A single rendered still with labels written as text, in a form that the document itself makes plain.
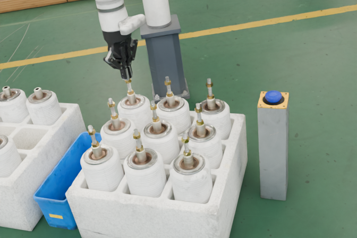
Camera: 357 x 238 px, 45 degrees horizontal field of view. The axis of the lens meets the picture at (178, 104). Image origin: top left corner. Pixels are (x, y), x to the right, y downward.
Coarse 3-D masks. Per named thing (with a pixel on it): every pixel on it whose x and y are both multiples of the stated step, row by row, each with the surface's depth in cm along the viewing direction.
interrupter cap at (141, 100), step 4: (136, 96) 128; (140, 96) 128; (124, 100) 127; (128, 100) 127; (140, 100) 126; (144, 100) 125; (120, 104) 125; (124, 104) 125; (128, 104) 125; (132, 104) 125; (136, 104) 124; (140, 104) 124; (124, 108) 124; (128, 108) 123; (132, 108) 123
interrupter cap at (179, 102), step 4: (176, 96) 125; (160, 100) 124; (164, 100) 124; (176, 100) 123; (180, 100) 123; (160, 104) 123; (164, 104) 123; (176, 104) 122; (180, 104) 121; (160, 108) 121; (164, 108) 121; (168, 108) 120; (172, 108) 120; (176, 108) 120; (180, 108) 120
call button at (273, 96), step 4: (268, 92) 107; (272, 92) 106; (276, 92) 106; (268, 96) 105; (272, 96) 105; (276, 96) 105; (280, 96) 105; (268, 100) 105; (272, 100) 105; (276, 100) 105
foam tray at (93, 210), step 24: (192, 120) 130; (240, 120) 124; (240, 144) 121; (168, 168) 111; (240, 168) 123; (72, 192) 108; (96, 192) 107; (120, 192) 106; (168, 192) 103; (216, 192) 101; (96, 216) 109; (120, 216) 106; (144, 216) 104; (168, 216) 101; (192, 216) 99; (216, 216) 96
